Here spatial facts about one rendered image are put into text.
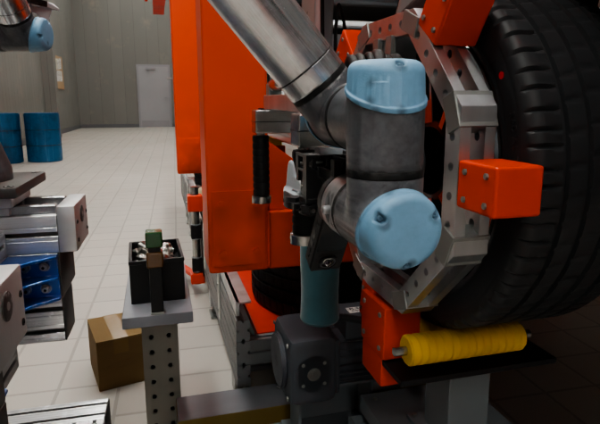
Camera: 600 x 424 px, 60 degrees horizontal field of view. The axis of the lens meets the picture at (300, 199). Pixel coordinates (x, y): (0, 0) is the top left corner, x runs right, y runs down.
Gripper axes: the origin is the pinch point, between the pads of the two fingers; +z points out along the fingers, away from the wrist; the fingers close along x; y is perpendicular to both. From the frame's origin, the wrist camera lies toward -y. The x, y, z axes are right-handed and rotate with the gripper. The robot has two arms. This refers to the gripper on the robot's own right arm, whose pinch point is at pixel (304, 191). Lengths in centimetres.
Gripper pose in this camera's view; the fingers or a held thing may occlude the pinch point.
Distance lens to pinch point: 80.6
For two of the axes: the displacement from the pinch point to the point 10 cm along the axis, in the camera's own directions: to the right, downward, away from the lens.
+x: -9.6, 0.5, -2.6
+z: -2.6, -1.8, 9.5
